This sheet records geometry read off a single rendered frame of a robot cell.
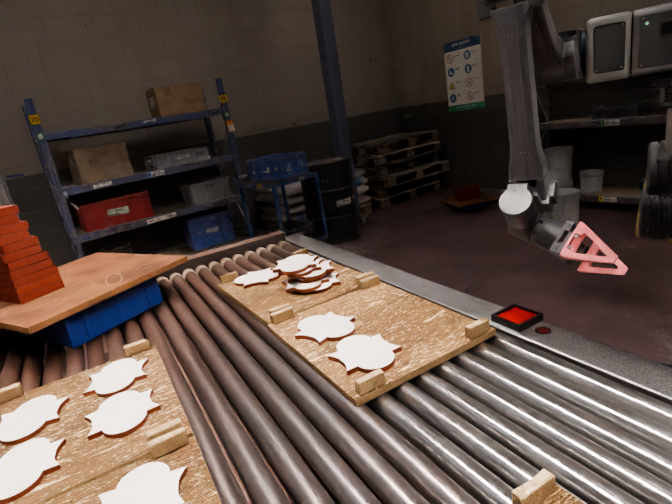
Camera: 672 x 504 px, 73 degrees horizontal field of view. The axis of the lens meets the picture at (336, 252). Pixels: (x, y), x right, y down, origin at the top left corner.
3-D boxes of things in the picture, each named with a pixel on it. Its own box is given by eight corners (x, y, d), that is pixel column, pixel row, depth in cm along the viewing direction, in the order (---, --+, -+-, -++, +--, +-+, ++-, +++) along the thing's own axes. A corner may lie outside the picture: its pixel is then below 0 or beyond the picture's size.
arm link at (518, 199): (558, 187, 91) (513, 190, 96) (548, 154, 83) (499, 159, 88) (552, 242, 87) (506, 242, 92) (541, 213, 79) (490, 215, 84)
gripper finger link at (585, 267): (610, 283, 78) (558, 259, 84) (618, 290, 83) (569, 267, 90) (632, 248, 77) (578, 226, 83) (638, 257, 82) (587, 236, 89)
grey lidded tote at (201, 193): (219, 194, 554) (215, 175, 546) (234, 196, 527) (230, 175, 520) (181, 205, 523) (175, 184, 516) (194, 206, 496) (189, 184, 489)
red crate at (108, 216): (144, 212, 511) (137, 188, 503) (155, 216, 475) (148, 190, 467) (80, 228, 477) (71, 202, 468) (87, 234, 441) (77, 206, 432)
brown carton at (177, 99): (196, 115, 522) (189, 85, 512) (208, 112, 491) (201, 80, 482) (152, 121, 495) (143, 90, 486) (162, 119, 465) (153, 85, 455)
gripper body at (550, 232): (558, 255, 80) (520, 238, 85) (573, 267, 87) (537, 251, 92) (577, 222, 79) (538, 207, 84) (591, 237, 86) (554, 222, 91)
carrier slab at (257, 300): (310, 257, 166) (309, 253, 165) (379, 284, 132) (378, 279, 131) (218, 289, 149) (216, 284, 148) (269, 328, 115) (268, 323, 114)
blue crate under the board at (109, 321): (108, 294, 162) (99, 268, 159) (166, 301, 146) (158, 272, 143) (16, 336, 137) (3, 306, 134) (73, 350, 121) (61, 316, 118)
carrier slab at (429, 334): (381, 286, 130) (380, 281, 129) (496, 335, 95) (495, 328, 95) (267, 330, 114) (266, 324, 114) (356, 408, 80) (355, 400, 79)
